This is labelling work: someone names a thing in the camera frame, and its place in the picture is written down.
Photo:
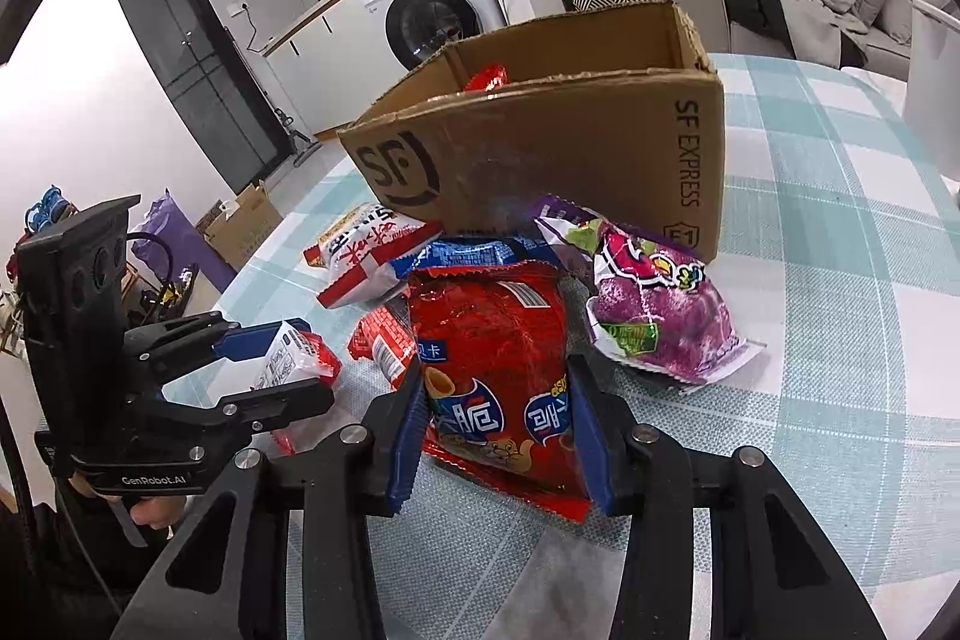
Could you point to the white counter cabinets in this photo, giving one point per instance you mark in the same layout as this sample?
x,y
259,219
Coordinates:
x,y
330,63

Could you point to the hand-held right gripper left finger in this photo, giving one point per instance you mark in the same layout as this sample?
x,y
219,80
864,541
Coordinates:
x,y
411,452

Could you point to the purple bag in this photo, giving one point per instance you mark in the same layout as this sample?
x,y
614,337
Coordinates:
x,y
187,242

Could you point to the red chip packet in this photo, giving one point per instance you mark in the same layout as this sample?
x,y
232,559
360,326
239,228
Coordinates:
x,y
495,355

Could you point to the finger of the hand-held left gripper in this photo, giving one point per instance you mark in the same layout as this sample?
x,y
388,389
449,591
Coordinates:
x,y
240,344
285,401

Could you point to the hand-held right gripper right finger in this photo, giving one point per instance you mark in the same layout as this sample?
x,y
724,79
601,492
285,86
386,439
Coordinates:
x,y
596,445

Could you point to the brown cardboard box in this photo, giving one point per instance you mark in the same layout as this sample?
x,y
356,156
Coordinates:
x,y
562,160

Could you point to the grey jacket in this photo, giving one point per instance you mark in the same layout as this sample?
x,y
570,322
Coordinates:
x,y
821,10

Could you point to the small cardboard box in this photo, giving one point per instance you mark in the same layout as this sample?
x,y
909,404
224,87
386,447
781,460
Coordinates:
x,y
244,227

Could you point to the white red noodle packet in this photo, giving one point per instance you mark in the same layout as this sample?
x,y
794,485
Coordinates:
x,y
367,254

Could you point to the dark glass door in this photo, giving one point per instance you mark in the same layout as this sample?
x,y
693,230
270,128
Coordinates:
x,y
202,63

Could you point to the person's left hand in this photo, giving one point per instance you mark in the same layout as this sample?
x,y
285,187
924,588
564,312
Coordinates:
x,y
161,512

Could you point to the floor mop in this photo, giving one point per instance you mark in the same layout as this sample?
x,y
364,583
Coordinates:
x,y
300,145

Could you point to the white cylindrical canister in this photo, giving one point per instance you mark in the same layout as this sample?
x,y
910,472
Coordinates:
x,y
934,93

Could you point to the blue shoes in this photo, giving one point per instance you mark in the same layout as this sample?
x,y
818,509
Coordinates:
x,y
46,206

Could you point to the white washing machine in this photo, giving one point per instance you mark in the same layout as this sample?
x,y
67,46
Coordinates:
x,y
435,3

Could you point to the purple snack packet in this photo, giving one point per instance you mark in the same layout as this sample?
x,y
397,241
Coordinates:
x,y
660,302

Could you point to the blue snack packet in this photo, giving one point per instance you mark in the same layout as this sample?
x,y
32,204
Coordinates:
x,y
472,254

